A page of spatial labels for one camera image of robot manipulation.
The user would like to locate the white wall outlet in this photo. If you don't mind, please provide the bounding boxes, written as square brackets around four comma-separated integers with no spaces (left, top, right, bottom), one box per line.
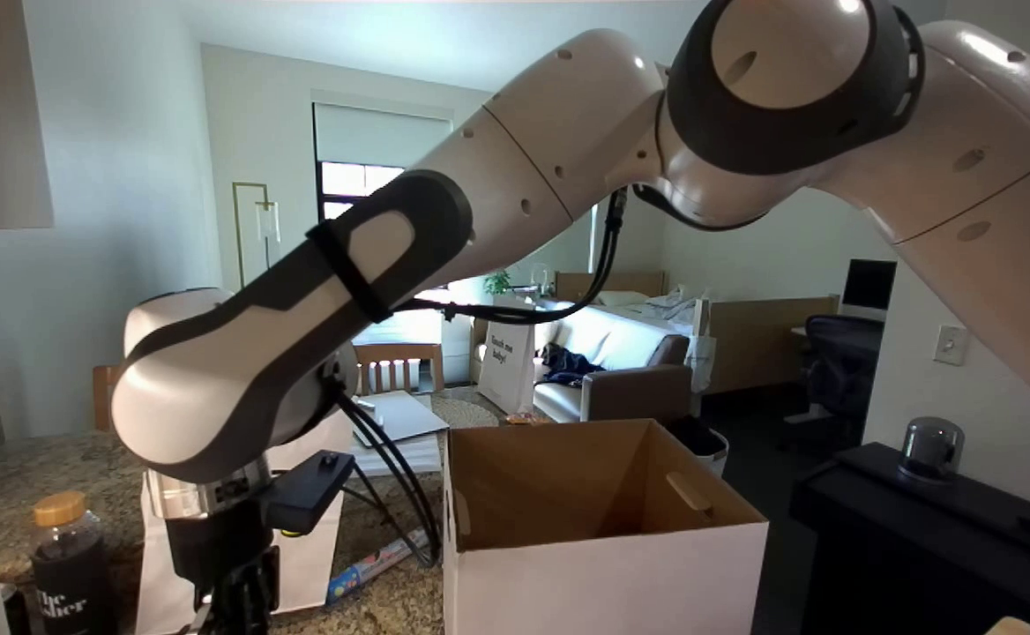
[932,321,974,371]

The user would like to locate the dark bottle with tan cap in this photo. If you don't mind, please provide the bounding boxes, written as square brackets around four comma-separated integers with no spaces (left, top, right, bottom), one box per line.
[21,489,119,635]

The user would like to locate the black side table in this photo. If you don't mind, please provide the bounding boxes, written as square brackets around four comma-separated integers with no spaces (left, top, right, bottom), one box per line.
[787,439,1030,635]

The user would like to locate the black framed window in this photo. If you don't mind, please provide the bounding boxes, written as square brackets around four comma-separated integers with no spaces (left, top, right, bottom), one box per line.
[315,158,411,221]

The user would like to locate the white printed paper bag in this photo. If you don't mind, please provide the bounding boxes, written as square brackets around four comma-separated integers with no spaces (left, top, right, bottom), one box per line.
[472,318,544,415]

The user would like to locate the thin metal floor stand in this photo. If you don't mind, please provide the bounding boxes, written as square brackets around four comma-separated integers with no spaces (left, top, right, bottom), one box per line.
[229,178,288,298]

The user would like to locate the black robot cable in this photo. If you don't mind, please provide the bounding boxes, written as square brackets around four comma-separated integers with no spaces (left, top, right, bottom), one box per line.
[317,186,634,567]

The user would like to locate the grey notebook with pen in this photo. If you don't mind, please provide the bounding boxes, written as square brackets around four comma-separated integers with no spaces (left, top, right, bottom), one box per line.
[353,392,452,447]

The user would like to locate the long blue white carton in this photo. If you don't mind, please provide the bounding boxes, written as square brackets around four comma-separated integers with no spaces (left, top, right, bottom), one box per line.
[329,527,440,602]

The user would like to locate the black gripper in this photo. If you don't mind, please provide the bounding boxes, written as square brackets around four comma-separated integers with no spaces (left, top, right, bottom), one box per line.
[164,473,282,635]

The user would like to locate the grey glass jar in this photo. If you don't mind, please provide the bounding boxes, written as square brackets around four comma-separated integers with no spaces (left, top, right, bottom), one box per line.
[894,412,971,481]

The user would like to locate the wooden dining chair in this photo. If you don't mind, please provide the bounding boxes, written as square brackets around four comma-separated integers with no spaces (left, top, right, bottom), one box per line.
[348,339,447,398]
[86,359,126,433]

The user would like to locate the white roller blind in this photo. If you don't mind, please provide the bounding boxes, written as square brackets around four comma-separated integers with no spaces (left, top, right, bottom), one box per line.
[309,102,456,173]

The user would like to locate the brown sofa with bedding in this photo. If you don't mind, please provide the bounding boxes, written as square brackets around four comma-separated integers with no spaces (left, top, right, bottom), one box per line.
[529,285,705,428]

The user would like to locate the large open cardboard box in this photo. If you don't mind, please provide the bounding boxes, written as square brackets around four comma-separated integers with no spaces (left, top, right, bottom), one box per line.
[438,415,772,635]

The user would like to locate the small waste bin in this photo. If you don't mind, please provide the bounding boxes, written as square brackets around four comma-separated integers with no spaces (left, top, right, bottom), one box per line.
[666,415,733,481]

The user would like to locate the white paper bag with handles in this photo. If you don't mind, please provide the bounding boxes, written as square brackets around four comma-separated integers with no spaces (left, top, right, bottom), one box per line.
[131,462,353,635]

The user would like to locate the black office chair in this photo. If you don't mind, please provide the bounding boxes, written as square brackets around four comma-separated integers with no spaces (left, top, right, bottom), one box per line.
[798,311,890,456]

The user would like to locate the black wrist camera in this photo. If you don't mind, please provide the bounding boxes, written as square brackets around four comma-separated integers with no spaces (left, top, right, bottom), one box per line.
[265,447,356,538]

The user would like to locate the dark computer monitor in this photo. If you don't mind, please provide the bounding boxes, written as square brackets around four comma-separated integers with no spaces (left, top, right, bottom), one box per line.
[840,253,899,318]

